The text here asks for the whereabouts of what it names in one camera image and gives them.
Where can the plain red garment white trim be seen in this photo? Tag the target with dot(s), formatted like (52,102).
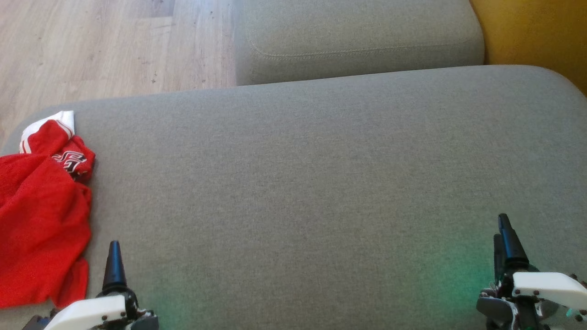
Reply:
(41,220)

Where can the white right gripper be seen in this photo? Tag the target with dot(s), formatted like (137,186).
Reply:
(545,284)

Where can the large grey sofa seat cushion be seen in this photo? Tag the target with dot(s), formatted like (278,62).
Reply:
(298,183)

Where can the small grey sofa cushion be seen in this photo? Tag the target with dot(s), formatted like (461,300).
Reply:
(357,36)

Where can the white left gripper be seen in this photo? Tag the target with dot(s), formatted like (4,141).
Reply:
(87,314)

